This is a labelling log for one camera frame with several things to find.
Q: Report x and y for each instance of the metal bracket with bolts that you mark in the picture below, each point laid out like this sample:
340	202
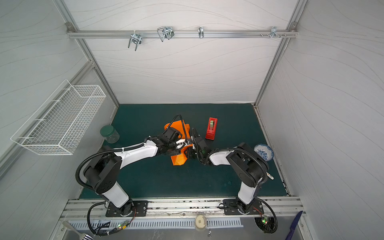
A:
273	34

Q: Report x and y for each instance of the white vented cable duct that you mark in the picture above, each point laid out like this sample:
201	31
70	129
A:
152	224

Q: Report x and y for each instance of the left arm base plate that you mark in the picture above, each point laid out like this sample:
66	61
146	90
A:
129	209

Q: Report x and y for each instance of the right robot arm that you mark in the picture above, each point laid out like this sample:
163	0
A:
249	166

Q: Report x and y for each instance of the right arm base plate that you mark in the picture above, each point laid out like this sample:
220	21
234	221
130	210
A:
236	207

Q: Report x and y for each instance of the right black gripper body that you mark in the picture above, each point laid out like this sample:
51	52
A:
195	147

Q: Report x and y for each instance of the white wire basket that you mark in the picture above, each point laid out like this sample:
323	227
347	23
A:
58	125

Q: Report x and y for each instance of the metal U-bolt clamp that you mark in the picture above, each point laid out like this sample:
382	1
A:
165	32
135	39

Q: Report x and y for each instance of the aluminium crossbar rail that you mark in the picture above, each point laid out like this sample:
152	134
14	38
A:
179	34

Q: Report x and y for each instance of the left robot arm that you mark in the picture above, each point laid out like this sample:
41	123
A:
99	172

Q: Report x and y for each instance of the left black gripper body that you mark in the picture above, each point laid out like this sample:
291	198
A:
172	150

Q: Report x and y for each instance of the orange wrapping paper sheet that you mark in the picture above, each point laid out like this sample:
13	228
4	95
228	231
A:
181	155

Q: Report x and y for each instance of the green lidded glass jar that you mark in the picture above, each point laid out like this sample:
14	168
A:
110	134

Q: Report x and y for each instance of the blue handled tool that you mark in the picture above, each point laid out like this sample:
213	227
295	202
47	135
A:
294	225

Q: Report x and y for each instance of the blue white ceramic bowl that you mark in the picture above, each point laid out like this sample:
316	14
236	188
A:
264	151

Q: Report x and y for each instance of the red tape dispenser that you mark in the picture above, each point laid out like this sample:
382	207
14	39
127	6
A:
211	129

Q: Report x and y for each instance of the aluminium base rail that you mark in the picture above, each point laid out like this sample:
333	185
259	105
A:
161	208

